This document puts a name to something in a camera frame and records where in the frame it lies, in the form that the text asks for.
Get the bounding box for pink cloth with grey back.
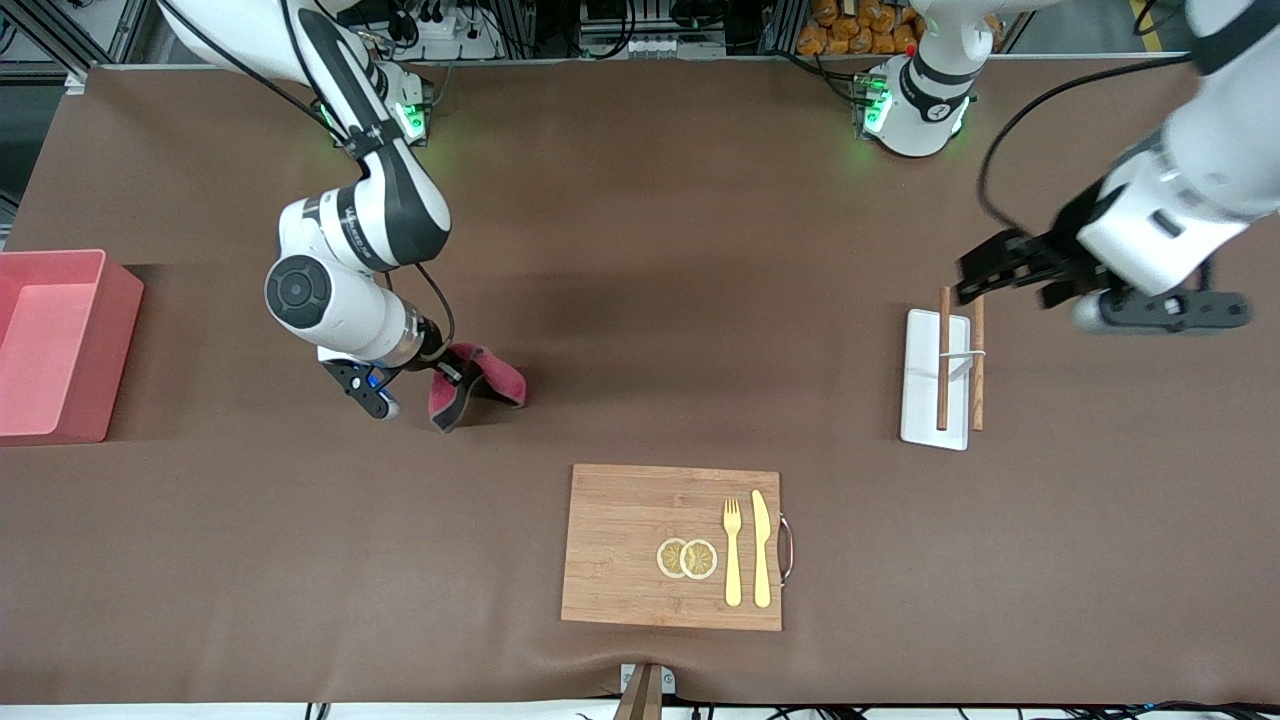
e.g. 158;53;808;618
427;342;529;434

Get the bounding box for wooden chopsticks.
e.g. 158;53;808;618
971;281;986;432

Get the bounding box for white rectangular rack base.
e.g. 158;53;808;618
899;308;973;452

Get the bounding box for brown table cover mat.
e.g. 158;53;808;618
0;55;1280;707

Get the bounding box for orange packaged buns pile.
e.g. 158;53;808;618
796;0;1003;57

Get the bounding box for bamboo cutting board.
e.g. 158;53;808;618
559;463;784;633

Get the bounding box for white power strip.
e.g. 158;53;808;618
395;5;503;62

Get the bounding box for yellow toy knife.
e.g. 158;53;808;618
750;489;774;609

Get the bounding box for yellow toy fork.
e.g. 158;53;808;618
722;497;744;608

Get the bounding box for white multi-socket strip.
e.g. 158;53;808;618
580;30;727;60

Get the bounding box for pink plastic bin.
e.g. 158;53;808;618
0;249;145;447

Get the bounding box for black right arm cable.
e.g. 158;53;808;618
158;0;458;351

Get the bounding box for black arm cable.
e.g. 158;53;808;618
976;54;1198;238
158;0;458;351

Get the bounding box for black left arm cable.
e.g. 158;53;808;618
976;54;1198;238

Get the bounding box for grey metal table bracket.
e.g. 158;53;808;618
619;662;677;697

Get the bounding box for brown wooden post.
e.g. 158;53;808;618
611;665;664;720

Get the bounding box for aluminium frame profile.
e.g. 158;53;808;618
0;0;153;69

